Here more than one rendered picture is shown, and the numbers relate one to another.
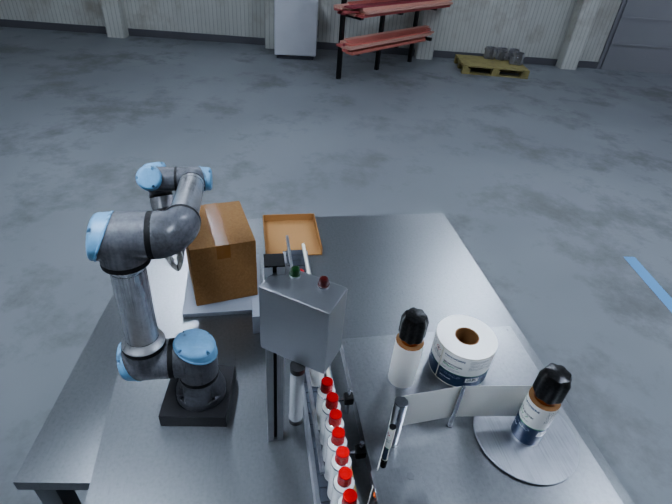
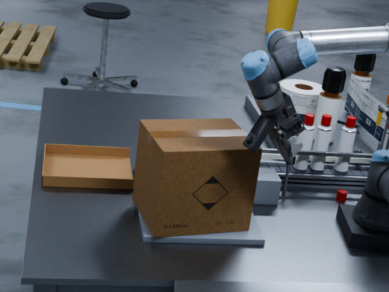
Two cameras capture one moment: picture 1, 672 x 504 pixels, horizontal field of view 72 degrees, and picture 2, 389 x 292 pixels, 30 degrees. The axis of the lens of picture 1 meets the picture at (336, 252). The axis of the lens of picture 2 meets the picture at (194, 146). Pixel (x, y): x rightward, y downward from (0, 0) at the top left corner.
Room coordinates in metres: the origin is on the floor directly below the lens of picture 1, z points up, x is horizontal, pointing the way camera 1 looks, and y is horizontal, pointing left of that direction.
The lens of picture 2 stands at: (1.45, 2.45, 1.90)
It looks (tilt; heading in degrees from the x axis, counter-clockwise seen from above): 22 degrees down; 271
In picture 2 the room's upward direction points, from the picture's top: 7 degrees clockwise
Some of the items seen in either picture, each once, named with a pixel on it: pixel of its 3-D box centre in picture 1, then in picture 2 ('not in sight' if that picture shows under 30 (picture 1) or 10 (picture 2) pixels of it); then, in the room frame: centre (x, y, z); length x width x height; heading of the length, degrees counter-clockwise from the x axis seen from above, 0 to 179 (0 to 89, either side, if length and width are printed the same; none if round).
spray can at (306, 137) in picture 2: not in sight; (304, 141); (1.13, 0.06, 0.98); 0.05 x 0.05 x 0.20
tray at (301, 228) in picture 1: (291, 234); (88, 165); (1.85, 0.22, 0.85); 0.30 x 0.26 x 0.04; 13
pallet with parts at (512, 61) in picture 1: (491, 60); not in sight; (8.78, -2.43, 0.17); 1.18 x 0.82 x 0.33; 95
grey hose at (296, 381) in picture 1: (296, 394); not in sight; (0.70, 0.06, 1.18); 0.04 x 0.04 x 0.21
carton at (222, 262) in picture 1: (218, 251); (194, 175); (1.49, 0.47, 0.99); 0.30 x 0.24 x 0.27; 24
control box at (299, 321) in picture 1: (303, 317); not in sight; (0.76, 0.06, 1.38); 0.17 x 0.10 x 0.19; 68
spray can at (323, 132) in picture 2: not in sight; (321, 142); (1.07, 0.05, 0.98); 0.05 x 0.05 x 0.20
